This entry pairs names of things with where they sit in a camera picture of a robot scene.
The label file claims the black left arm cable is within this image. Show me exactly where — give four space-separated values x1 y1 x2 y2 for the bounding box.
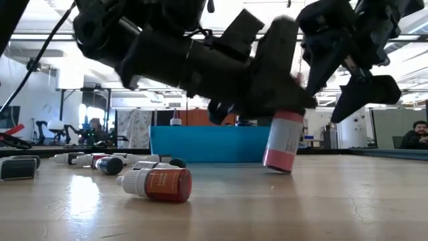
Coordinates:
0 1 77 116

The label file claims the white bottle black band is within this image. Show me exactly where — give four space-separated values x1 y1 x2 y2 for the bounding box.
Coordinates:
143 154 173 165

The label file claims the grey cabinet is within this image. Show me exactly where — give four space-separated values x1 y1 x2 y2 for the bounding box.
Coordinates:
322 124 338 150

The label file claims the white bottle dark label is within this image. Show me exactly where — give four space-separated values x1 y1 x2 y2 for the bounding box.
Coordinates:
49 152 86 165

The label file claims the red pink food coloring bottle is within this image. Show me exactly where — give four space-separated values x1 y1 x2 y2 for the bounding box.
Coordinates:
262 108 306 174

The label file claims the black background robot rig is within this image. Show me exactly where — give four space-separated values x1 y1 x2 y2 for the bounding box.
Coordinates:
65 123 128 148

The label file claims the orange food coloring bottle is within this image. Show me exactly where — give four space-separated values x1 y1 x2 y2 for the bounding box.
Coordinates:
116 167 193 204

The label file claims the red label white cap bottle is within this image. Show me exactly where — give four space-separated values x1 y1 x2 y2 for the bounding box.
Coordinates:
72 153 111 169

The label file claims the white patterned cloth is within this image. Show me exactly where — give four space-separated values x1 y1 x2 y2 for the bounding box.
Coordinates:
116 109 153 150

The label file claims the dark wall picture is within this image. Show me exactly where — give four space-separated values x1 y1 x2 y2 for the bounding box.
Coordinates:
0 106 21 130

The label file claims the small purple food coloring bottle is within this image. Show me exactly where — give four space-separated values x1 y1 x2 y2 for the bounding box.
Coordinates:
0 156 37 181

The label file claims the black ceiling spotlight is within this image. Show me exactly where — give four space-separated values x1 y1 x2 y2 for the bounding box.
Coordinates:
26 57 42 73

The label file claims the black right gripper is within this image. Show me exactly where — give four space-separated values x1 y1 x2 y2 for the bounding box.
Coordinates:
296 0 404 123

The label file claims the red tip food coloring bottle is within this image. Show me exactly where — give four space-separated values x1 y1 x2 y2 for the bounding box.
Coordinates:
169 108 183 127

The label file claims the white food coloring bottle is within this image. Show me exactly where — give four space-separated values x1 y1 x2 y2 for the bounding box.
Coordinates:
112 153 148 165

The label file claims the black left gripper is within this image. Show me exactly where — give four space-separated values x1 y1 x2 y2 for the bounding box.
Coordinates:
182 15 317 126

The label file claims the dark bottomed food coloring bottle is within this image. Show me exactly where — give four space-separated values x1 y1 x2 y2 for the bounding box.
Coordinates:
95 156 124 176

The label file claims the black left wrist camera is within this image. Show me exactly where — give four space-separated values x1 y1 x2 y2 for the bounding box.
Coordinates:
205 8 265 63

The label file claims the person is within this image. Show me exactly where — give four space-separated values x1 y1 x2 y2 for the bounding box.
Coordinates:
87 117 105 138
399 120 428 150

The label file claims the orange panel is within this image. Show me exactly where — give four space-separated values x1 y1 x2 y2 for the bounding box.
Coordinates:
179 108 237 127

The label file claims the grey green partition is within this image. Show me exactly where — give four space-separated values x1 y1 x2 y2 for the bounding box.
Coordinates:
370 107 428 151

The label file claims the grey horizontal pipe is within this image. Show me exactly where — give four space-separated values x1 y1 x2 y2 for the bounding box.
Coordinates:
55 87 428 94

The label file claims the black background gantry frame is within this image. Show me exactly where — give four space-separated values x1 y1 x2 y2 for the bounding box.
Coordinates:
58 87 113 148

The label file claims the white round column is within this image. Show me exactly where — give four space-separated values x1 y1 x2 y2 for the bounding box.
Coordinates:
334 106 368 149

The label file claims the blue plastic bin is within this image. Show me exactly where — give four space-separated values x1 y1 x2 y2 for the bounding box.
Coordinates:
149 125 272 164

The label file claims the green food coloring bottle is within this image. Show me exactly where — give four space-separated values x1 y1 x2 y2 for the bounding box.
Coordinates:
132 157 188 171

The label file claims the white globe lamp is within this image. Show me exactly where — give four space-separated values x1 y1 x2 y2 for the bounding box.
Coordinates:
47 119 66 133

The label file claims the black overhead light bar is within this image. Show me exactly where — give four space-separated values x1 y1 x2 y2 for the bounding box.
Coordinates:
9 33 428 43

